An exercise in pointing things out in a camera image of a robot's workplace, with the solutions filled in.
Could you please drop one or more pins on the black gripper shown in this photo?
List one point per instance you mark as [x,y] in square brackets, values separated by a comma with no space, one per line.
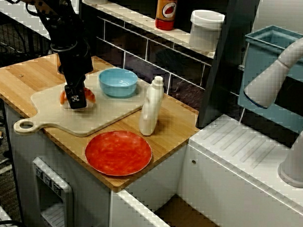
[76,63]

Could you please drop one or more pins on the salmon nigiri sushi toy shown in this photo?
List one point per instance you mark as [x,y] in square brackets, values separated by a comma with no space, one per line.
[90,96]

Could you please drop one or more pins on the red round plate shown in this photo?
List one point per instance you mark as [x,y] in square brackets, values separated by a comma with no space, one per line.
[117,154]

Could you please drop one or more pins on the white plastic detergent bottle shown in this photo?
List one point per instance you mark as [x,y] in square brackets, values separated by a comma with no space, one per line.
[151,106]

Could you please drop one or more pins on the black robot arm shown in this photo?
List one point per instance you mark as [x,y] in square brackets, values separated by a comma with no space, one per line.
[60,18]

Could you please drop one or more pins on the light blue bowl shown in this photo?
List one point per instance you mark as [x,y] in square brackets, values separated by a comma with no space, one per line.
[117,87]

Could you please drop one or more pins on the small tan floor plug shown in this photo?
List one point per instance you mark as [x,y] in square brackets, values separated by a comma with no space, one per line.
[1,133]

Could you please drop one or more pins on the white toy kitchen cabinet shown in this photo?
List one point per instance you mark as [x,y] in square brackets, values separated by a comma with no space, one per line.
[93,198]

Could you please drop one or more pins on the white tiled shelf ledge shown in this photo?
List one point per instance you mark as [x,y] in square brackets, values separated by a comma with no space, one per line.
[179,36]

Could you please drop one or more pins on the red ketchup bottle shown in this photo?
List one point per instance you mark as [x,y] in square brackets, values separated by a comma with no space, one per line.
[166,12]

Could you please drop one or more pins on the white lidded container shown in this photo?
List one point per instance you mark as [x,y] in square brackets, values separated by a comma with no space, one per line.
[205,33]

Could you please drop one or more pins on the dark grey upright panel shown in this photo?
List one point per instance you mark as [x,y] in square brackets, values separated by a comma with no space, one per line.
[222,71]

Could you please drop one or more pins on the white toy sink unit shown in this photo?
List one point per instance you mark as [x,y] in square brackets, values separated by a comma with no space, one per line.
[239,176]

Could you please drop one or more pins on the grey toy faucet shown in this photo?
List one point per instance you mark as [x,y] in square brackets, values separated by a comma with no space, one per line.
[267,77]

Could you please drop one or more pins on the teal plastic bin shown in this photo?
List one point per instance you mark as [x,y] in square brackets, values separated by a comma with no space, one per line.
[263,47]

